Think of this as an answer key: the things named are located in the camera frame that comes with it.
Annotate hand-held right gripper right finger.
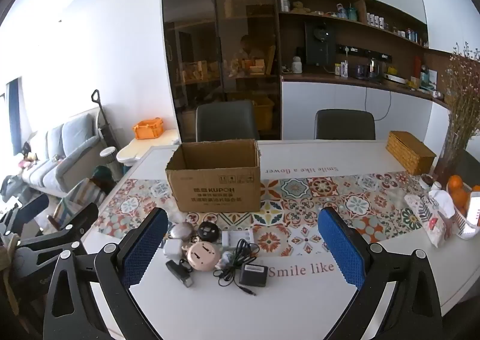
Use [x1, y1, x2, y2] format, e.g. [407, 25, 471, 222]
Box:
[318, 206, 445, 340]

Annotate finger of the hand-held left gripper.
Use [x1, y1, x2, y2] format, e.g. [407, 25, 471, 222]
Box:
[18, 204, 99, 263]
[15, 195, 50, 228]

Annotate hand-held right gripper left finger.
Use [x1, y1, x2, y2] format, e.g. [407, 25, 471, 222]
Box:
[43, 207, 169, 340]

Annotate white square power adapter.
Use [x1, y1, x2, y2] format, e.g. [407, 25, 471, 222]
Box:
[163, 238, 182, 259]

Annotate pink round antlered toy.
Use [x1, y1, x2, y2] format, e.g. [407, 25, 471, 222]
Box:
[181, 240, 222, 272]

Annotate black power adapter with cable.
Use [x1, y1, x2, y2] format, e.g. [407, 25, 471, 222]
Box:
[213, 240, 270, 296]

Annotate brown cardboard box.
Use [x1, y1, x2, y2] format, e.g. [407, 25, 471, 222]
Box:
[166, 139, 262, 213]

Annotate striped seat cushion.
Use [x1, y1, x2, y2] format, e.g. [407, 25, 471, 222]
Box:
[47, 177, 107, 232]

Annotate silver oval case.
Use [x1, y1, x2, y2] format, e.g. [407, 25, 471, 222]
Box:
[170, 222, 194, 241]

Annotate black stapler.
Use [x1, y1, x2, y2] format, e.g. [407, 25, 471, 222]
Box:
[166, 259, 194, 287]

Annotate dark green toy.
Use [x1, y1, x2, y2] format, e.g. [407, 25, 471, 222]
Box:
[92, 165, 117, 191]

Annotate grey sofa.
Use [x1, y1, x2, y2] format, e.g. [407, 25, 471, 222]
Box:
[20, 108, 121, 198]

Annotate black round gadget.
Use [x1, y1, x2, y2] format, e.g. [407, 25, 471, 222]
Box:
[197, 221, 219, 242]

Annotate white cylindrical heater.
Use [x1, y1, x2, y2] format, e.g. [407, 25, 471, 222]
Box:
[99, 147, 124, 179]

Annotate leaf printed snack packet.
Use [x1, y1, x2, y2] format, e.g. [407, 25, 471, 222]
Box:
[404, 190, 456, 249]

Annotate blue curtain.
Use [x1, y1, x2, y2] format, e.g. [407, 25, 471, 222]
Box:
[4, 78, 23, 155]

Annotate cream side table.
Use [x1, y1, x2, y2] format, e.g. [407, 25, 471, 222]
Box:
[116, 129, 181, 176]

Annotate upright vacuum cleaner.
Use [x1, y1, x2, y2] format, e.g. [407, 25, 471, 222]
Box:
[91, 90, 117, 149]

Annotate woven wicker box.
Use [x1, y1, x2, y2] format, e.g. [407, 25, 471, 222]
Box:
[386, 131, 437, 176]

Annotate orange plastic crate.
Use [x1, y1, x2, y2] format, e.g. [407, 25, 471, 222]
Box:
[132, 118, 166, 140]

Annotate dark grey dining chair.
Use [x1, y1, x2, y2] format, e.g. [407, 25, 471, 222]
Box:
[314, 109, 376, 141]
[195, 102, 260, 143]

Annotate white plastic basket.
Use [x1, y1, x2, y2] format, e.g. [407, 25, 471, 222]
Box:
[448, 183, 480, 240]

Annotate glass electric kettle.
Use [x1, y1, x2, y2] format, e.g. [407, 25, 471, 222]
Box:
[365, 57, 381, 80]

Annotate dried flower bouquet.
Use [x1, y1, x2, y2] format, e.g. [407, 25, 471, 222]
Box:
[439, 42, 480, 179]

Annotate black coffee machine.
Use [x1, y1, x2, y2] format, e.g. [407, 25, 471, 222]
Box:
[304, 21, 337, 66]

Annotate dark glass door cabinet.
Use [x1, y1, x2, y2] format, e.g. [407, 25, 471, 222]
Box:
[161, 0, 283, 142]

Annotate black hanging power cable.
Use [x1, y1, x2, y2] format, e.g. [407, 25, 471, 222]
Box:
[365, 85, 392, 121]

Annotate wooden wall shelf unit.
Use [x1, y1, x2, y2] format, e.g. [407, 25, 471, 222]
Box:
[275, 0, 480, 108]

